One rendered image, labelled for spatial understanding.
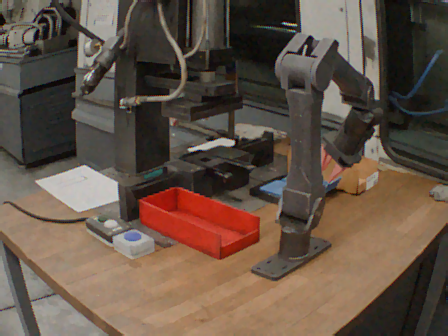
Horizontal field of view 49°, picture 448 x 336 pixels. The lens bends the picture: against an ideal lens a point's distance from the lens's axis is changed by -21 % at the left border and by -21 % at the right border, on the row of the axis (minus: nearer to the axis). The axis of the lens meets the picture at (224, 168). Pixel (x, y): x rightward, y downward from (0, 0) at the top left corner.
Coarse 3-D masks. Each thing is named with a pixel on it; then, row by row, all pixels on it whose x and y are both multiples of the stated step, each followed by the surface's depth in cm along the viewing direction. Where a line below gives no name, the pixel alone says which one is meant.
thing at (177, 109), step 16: (160, 80) 153; (176, 80) 149; (192, 80) 154; (208, 80) 145; (224, 80) 148; (192, 96) 145; (208, 96) 145; (224, 96) 149; (240, 96) 150; (176, 112) 142; (192, 112) 139; (208, 112) 143; (224, 112) 147
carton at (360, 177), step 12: (288, 156) 165; (288, 168) 166; (348, 168) 151; (360, 168) 162; (372, 168) 159; (348, 180) 152; (360, 180) 161; (372, 180) 157; (348, 192) 153; (360, 192) 152
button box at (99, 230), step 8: (32, 216) 135; (40, 216) 134; (96, 216) 131; (88, 224) 129; (96, 224) 127; (104, 224) 127; (120, 224) 128; (88, 232) 130; (96, 232) 127; (104, 232) 124; (112, 232) 124; (120, 232) 125; (104, 240) 125; (112, 240) 123
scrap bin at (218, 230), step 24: (168, 192) 140; (192, 192) 139; (144, 216) 134; (168, 216) 128; (192, 216) 140; (216, 216) 135; (240, 216) 130; (192, 240) 124; (216, 240) 119; (240, 240) 123
